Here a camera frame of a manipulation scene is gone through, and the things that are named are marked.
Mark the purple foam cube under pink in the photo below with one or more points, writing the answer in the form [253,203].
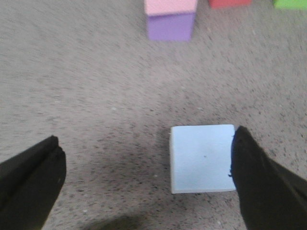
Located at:
[172,27]

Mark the light blue foam cube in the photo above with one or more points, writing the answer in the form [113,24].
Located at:
[200,158]

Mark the green foam cube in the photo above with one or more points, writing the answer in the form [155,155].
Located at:
[290,4]

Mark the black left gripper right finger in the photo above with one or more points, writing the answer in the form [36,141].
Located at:
[271,197]

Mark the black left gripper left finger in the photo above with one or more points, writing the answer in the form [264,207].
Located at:
[30,183]

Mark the small red foam cube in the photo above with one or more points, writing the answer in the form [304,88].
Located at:
[216,4]

